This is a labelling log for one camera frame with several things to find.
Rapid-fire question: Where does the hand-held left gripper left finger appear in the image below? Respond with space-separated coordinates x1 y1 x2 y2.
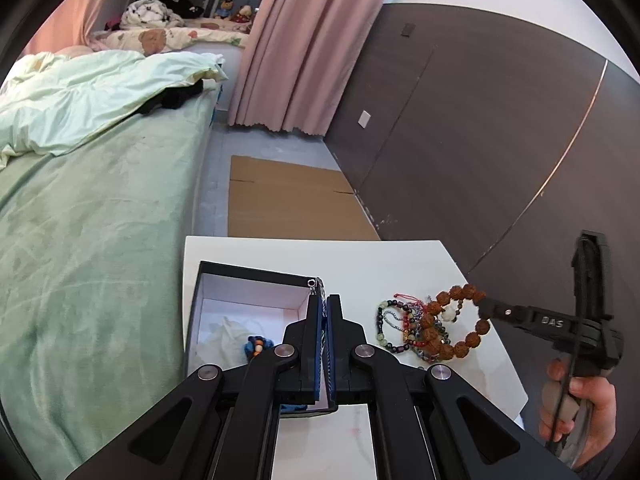
65 277 331 480

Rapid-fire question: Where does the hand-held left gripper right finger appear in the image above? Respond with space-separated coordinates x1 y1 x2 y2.
327 294 581 480

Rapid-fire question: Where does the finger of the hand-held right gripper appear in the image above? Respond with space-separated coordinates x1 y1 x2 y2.
475 296 583 343

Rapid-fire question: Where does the brown bead bracelet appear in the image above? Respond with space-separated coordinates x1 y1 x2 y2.
419 284 493 361

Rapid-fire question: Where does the pile of mixed bracelets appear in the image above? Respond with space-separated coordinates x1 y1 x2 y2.
375 292 453 366

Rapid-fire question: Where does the black box white inside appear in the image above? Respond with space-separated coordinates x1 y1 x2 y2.
185 260 343 416

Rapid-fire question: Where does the person's right hand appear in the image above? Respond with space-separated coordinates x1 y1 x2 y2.
539 360 619 468

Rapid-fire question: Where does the white tissue paper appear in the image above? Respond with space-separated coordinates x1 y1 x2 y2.
200 316 252 367

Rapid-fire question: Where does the flat brown cardboard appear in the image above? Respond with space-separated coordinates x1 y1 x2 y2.
227 155 382 241

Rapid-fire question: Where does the green bed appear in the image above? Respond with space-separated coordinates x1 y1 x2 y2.
0 91 221 478

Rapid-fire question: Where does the black cloth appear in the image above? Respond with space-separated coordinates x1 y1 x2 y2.
140 82 205 114

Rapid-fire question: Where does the pink curtain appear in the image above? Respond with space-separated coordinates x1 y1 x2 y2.
227 0 403 136
30 0 128 56

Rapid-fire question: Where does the bear print blanket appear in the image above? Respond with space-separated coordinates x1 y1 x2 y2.
89 24 252 55

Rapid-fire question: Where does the pale green duvet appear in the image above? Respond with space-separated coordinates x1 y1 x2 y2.
0 50 229 171

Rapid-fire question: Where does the white spotted plush blanket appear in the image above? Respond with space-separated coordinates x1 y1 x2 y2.
120 0 186 30

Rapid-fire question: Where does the blue bead bracelet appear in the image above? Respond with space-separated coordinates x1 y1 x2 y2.
244 335 275 361

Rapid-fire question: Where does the black cable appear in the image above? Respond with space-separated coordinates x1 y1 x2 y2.
547 240 588 456

